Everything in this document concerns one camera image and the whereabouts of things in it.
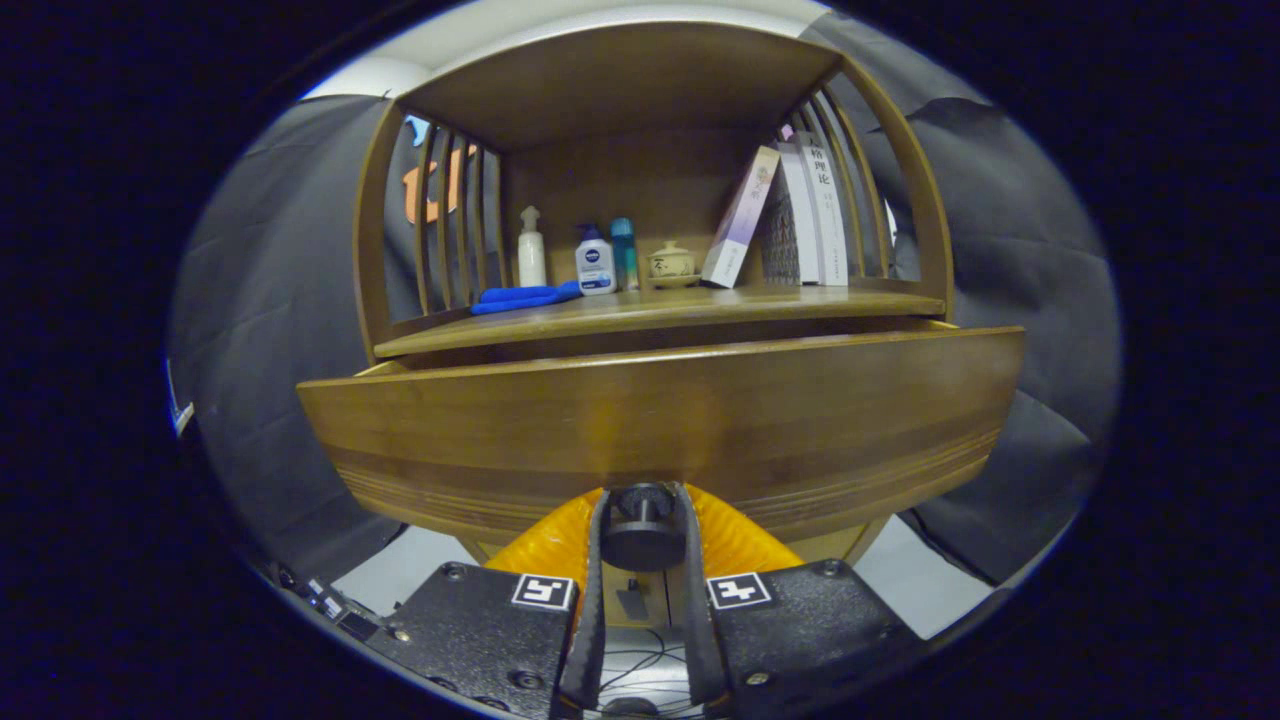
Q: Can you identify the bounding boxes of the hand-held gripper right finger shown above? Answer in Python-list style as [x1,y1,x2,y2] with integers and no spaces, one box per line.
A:
[672,482,926,719]

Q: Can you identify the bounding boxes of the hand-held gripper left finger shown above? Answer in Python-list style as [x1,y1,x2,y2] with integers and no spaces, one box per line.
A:
[365,486,613,720]

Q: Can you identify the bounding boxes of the wooden drawer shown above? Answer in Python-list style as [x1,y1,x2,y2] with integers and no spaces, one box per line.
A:
[297,318,1026,576]

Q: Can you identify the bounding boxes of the wooden countertop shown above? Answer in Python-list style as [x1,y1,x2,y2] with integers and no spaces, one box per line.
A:
[375,285,946,359]

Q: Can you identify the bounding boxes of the wooden cabinet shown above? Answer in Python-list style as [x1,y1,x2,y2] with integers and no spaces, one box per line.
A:
[352,22,956,631]

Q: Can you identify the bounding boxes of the blue cloth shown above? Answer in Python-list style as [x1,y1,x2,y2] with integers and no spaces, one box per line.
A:
[470,280,584,316]

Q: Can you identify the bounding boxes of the white lotion bottle blue cap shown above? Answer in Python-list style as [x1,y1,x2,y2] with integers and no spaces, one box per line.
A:
[575,223,618,296]

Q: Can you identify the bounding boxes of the white pump bottle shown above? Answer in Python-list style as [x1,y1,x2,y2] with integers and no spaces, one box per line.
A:
[517,206,548,289]

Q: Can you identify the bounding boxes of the beige lidded teacup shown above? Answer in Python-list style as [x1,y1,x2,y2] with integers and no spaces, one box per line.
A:
[645,240,699,290]

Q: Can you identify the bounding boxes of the teal bottle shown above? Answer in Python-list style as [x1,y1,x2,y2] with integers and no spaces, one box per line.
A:
[611,217,641,292]

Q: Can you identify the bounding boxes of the dark patterned book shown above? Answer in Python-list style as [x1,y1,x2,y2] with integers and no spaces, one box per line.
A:
[762,180,803,286]

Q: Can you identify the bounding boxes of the purple and white book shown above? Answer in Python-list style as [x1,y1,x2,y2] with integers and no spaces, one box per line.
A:
[700,146,781,289]

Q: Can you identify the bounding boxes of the plain white book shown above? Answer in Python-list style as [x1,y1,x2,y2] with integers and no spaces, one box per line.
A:
[778,140,823,286]

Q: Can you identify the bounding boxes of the white book black characters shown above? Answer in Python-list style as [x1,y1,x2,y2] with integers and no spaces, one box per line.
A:
[797,130,851,287]

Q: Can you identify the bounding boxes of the black floor cables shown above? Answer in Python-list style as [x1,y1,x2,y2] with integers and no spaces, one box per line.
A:
[600,628,701,716]

